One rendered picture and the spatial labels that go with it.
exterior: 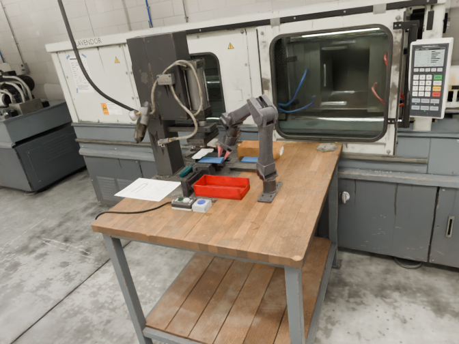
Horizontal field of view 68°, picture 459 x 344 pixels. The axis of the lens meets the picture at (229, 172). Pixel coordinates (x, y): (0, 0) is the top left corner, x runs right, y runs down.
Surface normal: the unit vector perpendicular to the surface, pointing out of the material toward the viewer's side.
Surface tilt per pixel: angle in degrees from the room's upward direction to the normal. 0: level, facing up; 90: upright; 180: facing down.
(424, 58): 97
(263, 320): 0
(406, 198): 90
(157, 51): 90
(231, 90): 90
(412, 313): 0
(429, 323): 0
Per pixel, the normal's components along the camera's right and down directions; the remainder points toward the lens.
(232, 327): -0.13, -0.90
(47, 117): 0.88, 0.08
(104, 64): -0.45, 0.42
